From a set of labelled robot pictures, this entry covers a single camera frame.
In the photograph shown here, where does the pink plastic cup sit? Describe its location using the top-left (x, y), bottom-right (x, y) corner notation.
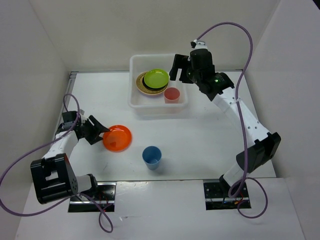
top-left (163, 87), bottom-right (181, 104)

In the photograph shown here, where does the blue plastic cup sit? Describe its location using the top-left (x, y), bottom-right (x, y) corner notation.
top-left (142, 146), bottom-right (162, 171)

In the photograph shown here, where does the beige plate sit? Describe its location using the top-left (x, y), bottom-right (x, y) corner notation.
top-left (135, 72), bottom-right (170, 97)

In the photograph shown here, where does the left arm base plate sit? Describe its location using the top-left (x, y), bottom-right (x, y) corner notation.
top-left (68, 181), bottom-right (117, 213)

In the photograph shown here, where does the orange plate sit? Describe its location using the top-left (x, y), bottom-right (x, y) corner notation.
top-left (102, 125), bottom-right (132, 153)

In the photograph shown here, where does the round bamboo mat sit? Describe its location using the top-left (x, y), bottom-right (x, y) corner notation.
top-left (135, 71), bottom-right (169, 96)

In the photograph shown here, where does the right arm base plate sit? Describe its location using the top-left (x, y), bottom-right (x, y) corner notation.
top-left (203, 179), bottom-right (251, 211)

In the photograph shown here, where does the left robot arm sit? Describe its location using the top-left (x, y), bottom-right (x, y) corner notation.
top-left (30, 110), bottom-right (110, 204)

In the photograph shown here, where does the black plate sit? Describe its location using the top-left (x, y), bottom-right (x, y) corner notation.
top-left (142, 77), bottom-right (168, 91)

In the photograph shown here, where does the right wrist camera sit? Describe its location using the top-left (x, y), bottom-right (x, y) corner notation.
top-left (190, 39), bottom-right (208, 51)

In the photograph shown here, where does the green plate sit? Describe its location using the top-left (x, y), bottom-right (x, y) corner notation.
top-left (144, 68), bottom-right (169, 89)

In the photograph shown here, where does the clear plastic bin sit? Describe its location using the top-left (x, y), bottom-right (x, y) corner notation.
top-left (127, 53), bottom-right (189, 116)

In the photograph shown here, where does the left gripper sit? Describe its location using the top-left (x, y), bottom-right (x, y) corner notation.
top-left (79, 115), bottom-right (110, 145)

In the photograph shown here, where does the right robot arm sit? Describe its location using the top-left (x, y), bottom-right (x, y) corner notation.
top-left (169, 48), bottom-right (281, 197)

